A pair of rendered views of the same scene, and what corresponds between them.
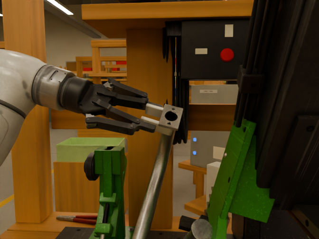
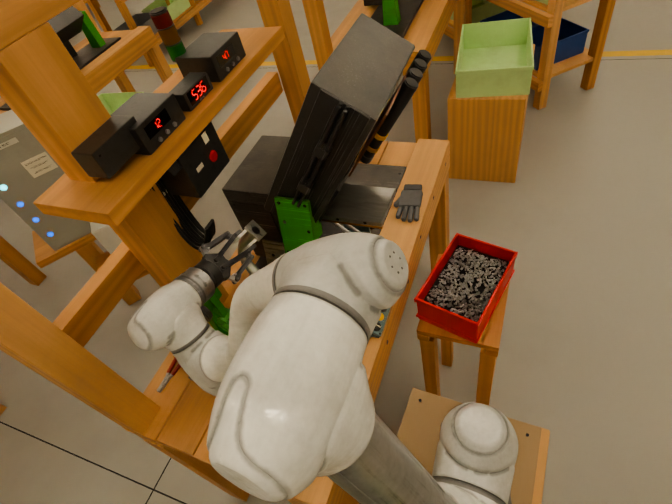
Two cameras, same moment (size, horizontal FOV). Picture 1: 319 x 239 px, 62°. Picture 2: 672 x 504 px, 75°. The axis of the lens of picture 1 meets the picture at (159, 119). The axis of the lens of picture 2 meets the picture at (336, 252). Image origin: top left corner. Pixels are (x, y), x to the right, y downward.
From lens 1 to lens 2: 102 cm
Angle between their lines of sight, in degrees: 66
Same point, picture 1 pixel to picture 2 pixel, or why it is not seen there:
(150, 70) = (148, 209)
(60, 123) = (84, 337)
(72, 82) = (211, 271)
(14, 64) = (183, 301)
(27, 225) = (158, 420)
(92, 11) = (120, 211)
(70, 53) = not seen: outside the picture
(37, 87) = (204, 296)
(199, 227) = not seen: hidden behind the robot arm
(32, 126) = (94, 362)
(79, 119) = (98, 312)
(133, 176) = not seen: hidden behind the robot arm
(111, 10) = (134, 196)
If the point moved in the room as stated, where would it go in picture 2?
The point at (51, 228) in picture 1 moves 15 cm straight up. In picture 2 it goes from (176, 394) to (151, 373)
